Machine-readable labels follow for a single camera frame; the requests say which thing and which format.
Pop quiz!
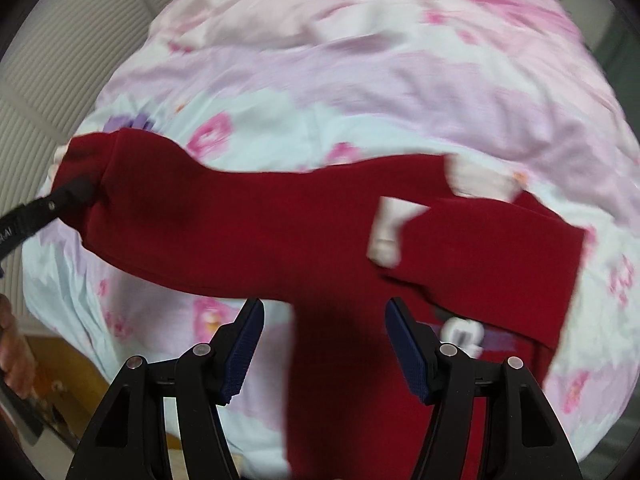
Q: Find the person's left hand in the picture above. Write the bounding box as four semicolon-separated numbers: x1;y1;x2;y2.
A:
0;295;36;399

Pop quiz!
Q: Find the folded purple garment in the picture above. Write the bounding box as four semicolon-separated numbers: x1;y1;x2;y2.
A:
102;113;155;132

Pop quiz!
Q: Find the red Mickey Mouse sweater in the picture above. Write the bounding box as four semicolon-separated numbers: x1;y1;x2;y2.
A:
54;129;585;479

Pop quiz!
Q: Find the pink floral duvet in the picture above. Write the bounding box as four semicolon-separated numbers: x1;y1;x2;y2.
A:
16;0;639;479

